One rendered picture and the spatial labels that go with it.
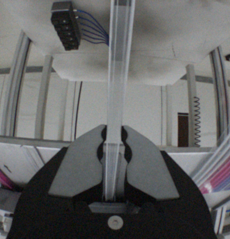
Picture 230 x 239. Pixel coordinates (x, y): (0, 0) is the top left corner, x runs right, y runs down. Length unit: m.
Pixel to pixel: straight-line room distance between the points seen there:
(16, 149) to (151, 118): 1.82
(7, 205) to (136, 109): 1.77
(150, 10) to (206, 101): 2.08
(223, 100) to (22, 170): 0.60
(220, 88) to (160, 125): 1.48
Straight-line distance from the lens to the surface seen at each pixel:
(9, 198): 0.37
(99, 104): 1.91
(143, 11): 0.45
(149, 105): 1.97
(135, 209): 0.24
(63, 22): 0.42
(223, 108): 0.57
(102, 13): 0.46
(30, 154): 0.23
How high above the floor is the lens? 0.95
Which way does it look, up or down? 7 degrees down
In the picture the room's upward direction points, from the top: 178 degrees counter-clockwise
